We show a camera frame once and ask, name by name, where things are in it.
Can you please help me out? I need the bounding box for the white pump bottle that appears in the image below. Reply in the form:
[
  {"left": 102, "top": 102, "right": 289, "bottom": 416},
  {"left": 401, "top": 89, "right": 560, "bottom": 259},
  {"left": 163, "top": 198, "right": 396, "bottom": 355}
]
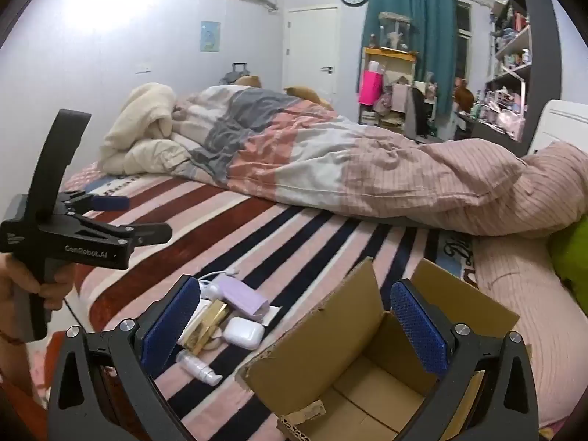
[{"left": 177, "top": 350, "right": 224, "bottom": 387}]

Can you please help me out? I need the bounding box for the cream fleece blanket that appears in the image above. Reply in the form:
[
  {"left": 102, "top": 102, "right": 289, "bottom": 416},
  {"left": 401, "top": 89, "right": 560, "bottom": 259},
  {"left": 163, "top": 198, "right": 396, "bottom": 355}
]
[{"left": 100, "top": 83, "right": 197, "bottom": 176}]

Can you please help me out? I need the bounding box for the gold box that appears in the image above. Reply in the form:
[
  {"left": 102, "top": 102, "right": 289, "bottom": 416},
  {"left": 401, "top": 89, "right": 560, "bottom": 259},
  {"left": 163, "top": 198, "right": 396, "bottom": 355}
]
[{"left": 186, "top": 300, "right": 230, "bottom": 357}]

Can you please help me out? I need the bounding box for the striped bed blanket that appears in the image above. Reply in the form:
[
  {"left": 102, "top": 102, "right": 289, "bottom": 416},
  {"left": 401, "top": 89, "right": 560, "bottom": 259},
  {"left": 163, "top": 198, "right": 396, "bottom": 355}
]
[{"left": 60, "top": 161, "right": 479, "bottom": 441}]

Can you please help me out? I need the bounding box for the white door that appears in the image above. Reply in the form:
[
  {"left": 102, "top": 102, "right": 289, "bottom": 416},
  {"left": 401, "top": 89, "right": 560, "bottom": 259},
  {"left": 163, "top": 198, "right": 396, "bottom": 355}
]
[{"left": 286, "top": 7, "right": 341, "bottom": 103}]

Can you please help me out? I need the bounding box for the window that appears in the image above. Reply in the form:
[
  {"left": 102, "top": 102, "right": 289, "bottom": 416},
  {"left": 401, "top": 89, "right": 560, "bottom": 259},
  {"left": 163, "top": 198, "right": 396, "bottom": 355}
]
[{"left": 455, "top": 0, "right": 473, "bottom": 80}]

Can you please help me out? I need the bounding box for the bright pink bag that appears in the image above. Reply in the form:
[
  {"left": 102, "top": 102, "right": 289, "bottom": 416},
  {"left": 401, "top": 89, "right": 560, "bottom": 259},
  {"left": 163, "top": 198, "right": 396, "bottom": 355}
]
[{"left": 359, "top": 70, "right": 385, "bottom": 107}]

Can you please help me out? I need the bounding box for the teal curtain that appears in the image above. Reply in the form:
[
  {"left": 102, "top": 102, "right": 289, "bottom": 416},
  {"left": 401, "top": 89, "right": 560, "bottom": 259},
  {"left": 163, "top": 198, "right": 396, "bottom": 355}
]
[{"left": 357, "top": 0, "right": 457, "bottom": 123}]

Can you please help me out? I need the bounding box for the pink grey patchwork quilt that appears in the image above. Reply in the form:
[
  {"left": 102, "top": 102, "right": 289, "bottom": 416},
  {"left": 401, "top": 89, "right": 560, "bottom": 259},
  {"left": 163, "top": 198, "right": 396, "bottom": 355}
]
[{"left": 172, "top": 85, "right": 588, "bottom": 240}]

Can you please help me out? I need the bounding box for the tall dark bookshelf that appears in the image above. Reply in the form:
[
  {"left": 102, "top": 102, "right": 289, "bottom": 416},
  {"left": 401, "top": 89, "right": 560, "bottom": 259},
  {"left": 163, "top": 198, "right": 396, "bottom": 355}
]
[{"left": 469, "top": 0, "right": 562, "bottom": 158}]

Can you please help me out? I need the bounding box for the glass tank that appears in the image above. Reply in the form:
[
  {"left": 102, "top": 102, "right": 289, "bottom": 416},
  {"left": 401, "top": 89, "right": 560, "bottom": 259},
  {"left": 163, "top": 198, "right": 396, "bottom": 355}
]
[{"left": 377, "top": 11, "right": 415, "bottom": 51}]

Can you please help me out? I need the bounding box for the yellow wooden shelf unit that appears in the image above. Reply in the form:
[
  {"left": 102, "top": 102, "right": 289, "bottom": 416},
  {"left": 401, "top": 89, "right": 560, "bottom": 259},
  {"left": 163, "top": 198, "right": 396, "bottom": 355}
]
[{"left": 359, "top": 47, "right": 420, "bottom": 126}]

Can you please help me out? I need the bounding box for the pink striped pillow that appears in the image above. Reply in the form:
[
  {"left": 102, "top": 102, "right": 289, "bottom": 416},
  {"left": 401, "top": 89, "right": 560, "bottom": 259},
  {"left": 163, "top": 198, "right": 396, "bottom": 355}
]
[{"left": 473, "top": 234, "right": 588, "bottom": 429}]

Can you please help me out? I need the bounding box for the light purple box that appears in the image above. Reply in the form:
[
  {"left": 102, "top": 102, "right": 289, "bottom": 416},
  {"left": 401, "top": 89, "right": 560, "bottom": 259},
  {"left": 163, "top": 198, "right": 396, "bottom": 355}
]
[{"left": 220, "top": 275, "right": 270, "bottom": 320}]

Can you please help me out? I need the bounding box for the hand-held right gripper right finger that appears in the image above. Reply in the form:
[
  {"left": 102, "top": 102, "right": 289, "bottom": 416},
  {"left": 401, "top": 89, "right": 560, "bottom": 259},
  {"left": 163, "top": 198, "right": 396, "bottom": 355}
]
[{"left": 390, "top": 278, "right": 539, "bottom": 441}]

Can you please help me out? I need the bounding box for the light blue wall poster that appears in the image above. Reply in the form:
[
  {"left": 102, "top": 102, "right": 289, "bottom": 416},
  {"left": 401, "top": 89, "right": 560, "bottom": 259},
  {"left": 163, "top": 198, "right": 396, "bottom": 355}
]
[{"left": 201, "top": 21, "right": 222, "bottom": 53}]

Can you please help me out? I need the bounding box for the person's left hand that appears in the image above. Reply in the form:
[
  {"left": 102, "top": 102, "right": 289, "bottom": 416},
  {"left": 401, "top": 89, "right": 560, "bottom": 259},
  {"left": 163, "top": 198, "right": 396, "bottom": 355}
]
[{"left": 0, "top": 254, "right": 79, "bottom": 338}]

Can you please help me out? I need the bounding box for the white paper card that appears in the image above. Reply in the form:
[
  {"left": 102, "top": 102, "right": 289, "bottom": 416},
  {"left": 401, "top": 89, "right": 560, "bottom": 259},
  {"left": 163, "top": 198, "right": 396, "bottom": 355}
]
[{"left": 261, "top": 305, "right": 284, "bottom": 328}]

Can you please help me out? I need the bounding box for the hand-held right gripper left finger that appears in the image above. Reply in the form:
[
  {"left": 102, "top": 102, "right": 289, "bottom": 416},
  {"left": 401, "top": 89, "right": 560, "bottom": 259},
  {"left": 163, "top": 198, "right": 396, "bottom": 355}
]
[{"left": 47, "top": 275, "right": 203, "bottom": 441}]

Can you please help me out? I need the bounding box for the white headboard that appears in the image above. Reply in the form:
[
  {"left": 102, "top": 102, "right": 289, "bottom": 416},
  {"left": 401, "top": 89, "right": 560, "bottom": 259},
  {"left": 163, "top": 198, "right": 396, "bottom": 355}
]
[{"left": 528, "top": 100, "right": 588, "bottom": 157}]

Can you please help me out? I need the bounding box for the brown cardboard box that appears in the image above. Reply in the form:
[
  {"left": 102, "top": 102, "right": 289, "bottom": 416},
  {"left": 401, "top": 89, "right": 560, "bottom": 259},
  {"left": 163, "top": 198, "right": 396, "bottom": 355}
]
[{"left": 235, "top": 257, "right": 534, "bottom": 441}]

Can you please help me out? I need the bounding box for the white slim box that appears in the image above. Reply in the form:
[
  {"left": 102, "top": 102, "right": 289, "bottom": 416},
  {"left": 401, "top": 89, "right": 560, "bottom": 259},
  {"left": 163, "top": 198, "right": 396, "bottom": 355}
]
[{"left": 177, "top": 304, "right": 214, "bottom": 348}]

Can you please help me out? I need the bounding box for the white rounded device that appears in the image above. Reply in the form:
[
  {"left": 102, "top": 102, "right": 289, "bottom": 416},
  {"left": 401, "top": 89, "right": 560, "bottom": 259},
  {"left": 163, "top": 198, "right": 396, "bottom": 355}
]
[{"left": 199, "top": 282, "right": 224, "bottom": 306}]

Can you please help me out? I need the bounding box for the white charging cable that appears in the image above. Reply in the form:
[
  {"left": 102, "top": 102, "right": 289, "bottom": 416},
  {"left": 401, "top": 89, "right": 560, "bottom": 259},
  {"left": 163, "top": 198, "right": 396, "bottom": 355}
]
[{"left": 197, "top": 264, "right": 242, "bottom": 286}]

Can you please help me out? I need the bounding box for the green pillow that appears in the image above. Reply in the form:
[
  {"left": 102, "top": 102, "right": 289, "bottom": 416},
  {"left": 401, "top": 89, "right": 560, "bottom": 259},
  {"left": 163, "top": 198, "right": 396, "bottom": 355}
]
[{"left": 546, "top": 214, "right": 588, "bottom": 316}]

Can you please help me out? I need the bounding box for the person's left forearm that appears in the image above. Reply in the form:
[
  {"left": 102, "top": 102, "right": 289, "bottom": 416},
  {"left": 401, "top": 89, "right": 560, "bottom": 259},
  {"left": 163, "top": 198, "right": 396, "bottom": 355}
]
[{"left": 0, "top": 337, "right": 36, "bottom": 399}]

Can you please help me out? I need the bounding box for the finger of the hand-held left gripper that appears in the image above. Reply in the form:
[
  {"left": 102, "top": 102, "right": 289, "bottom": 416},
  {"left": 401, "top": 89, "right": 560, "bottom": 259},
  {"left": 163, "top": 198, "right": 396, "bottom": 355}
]
[
  {"left": 73, "top": 219, "right": 173, "bottom": 247},
  {"left": 57, "top": 191, "right": 130, "bottom": 212}
]

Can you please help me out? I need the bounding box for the white earbuds case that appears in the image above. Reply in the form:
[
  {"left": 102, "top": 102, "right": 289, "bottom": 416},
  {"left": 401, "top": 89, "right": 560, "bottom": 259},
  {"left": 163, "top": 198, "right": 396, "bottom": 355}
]
[{"left": 223, "top": 316, "right": 266, "bottom": 349}]

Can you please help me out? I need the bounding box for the grey suitcase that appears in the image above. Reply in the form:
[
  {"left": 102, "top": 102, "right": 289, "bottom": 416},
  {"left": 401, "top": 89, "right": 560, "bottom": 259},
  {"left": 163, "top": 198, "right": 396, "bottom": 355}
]
[{"left": 218, "top": 62, "right": 251, "bottom": 86}]

